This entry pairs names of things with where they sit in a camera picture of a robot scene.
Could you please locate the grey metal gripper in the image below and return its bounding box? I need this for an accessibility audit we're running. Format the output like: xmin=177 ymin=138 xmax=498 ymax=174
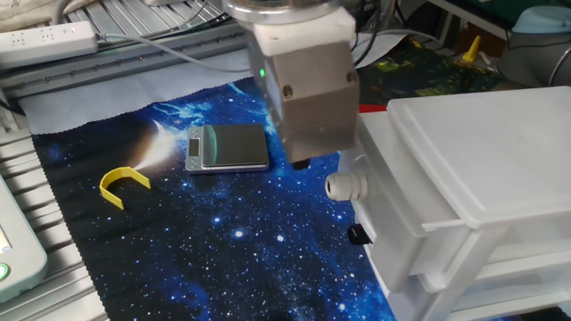
xmin=247 ymin=38 xmax=360 ymax=171

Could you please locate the white plastic drawer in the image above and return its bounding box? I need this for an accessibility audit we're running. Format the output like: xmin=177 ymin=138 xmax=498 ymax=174
xmin=337 ymin=110 xmax=468 ymax=296

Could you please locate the white plastic drawer cabinet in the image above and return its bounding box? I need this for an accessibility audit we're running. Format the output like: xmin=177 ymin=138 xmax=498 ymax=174
xmin=356 ymin=85 xmax=571 ymax=321

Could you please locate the silver digital pocket scale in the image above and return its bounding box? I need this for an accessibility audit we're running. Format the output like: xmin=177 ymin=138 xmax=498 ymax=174
xmin=185 ymin=123 xmax=271 ymax=175

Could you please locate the galaxy print cloth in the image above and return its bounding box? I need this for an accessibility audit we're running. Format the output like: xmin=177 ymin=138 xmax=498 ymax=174
xmin=30 ymin=35 xmax=505 ymax=321

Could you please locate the yellow U-shaped plastic piece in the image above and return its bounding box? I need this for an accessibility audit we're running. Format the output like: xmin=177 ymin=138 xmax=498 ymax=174
xmin=98 ymin=166 xmax=153 ymax=211

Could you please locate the yellow cone-shaped piece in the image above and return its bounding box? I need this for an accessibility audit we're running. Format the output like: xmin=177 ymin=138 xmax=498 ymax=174
xmin=460 ymin=35 xmax=484 ymax=63

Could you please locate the white power strip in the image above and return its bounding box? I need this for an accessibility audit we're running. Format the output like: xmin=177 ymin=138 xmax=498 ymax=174
xmin=0 ymin=21 xmax=100 ymax=69

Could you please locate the white teach pendant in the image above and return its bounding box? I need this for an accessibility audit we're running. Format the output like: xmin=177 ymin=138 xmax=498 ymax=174
xmin=0 ymin=175 xmax=49 ymax=305

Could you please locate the beige cloth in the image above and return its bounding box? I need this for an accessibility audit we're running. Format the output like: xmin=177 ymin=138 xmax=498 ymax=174
xmin=0 ymin=0 xmax=88 ymax=33

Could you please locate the white cable gland knob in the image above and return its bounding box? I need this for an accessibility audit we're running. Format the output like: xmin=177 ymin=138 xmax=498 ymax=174
xmin=324 ymin=171 xmax=369 ymax=202

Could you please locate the grey power strip cable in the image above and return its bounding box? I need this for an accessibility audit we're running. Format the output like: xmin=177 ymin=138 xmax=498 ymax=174
xmin=95 ymin=31 xmax=251 ymax=74

